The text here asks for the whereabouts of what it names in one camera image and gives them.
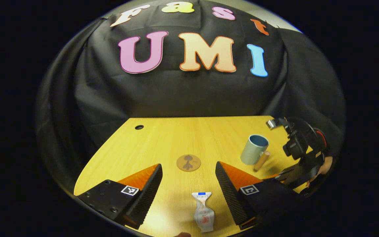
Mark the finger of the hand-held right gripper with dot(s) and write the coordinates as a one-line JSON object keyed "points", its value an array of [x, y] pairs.
{"points": [[290, 174]]}

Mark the round brown coaster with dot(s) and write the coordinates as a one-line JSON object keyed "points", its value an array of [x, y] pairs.
{"points": [[188, 163]]}

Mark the white toothpaste tube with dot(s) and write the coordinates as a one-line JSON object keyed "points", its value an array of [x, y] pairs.
{"points": [[203, 214]]}

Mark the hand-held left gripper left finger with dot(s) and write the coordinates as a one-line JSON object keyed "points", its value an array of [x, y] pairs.
{"points": [[148, 196]]}

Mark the wooden desktop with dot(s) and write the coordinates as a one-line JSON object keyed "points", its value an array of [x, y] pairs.
{"points": [[176, 138]]}

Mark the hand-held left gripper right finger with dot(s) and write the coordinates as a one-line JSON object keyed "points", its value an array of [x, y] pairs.
{"points": [[230, 197]]}

